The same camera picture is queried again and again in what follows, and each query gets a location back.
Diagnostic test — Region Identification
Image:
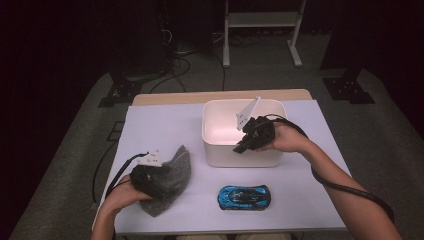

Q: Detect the person's left hand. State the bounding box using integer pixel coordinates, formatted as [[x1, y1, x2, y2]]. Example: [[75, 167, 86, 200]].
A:
[[104, 175, 153, 215]]

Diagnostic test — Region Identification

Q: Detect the blue and black toy car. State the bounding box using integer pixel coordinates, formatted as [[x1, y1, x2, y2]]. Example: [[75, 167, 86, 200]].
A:
[[217, 184, 272, 212]]

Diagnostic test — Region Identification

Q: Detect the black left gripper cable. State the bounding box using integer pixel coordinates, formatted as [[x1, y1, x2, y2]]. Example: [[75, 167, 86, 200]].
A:
[[104, 152, 149, 199]]

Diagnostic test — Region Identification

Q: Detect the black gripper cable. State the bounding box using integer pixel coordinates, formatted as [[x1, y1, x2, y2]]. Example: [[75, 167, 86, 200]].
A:
[[104, 152, 149, 199], [266, 114, 396, 223]]

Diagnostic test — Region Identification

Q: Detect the person's right hand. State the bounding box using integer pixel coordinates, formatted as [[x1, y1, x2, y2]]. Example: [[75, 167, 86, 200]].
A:
[[256, 121, 317, 154]]

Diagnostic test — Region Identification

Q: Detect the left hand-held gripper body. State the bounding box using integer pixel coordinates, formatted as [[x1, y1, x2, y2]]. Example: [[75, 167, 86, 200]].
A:
[[128, 150, 172, 201]]

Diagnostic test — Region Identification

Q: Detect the grey fluffy cloth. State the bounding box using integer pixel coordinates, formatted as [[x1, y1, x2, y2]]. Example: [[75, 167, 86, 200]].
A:
[[139, 144, 193, 218]]

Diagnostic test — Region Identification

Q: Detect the black looping floor cable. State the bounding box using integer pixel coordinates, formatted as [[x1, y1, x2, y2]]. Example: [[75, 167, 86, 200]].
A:
[[148, 56, 193, 94]]

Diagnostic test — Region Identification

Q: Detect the thin black floor cable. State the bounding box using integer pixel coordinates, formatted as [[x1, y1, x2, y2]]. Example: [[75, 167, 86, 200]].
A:
[[91, 139, 119, 204]]

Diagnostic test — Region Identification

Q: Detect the black stand base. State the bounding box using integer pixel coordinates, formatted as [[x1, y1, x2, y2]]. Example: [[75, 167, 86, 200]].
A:
[[97, 78, 144, 108], [322, 76, 376, 105]]

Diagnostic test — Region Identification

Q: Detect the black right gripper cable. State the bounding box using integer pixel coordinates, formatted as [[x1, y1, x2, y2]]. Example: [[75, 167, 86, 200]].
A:
[[266, 114, 396, 223]]

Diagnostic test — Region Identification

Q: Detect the white plastic bin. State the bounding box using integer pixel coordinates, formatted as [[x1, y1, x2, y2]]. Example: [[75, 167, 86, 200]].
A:
[[201, 98, 288, 168]]

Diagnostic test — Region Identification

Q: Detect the white metal stand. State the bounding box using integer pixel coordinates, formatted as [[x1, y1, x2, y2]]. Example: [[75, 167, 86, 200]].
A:
[[222, 0, 308, 69]]

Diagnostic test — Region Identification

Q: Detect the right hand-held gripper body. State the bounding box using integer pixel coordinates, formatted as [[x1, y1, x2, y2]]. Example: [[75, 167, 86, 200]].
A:
[[235, 96, 277, 152]]

